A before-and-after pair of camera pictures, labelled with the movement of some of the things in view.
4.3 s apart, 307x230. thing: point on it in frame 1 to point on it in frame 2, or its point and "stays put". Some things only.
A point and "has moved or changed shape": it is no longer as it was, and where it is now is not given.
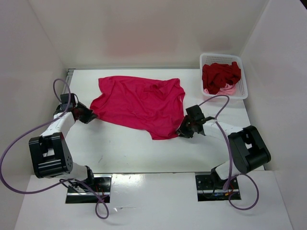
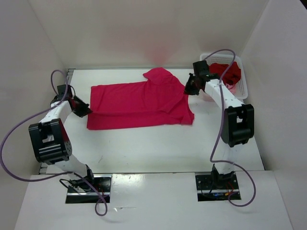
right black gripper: [184, 132] to [188, 89]
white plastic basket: [240, 91] stays put
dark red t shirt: [215, 76] stays put
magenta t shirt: [154, 105] has moved or changed shape
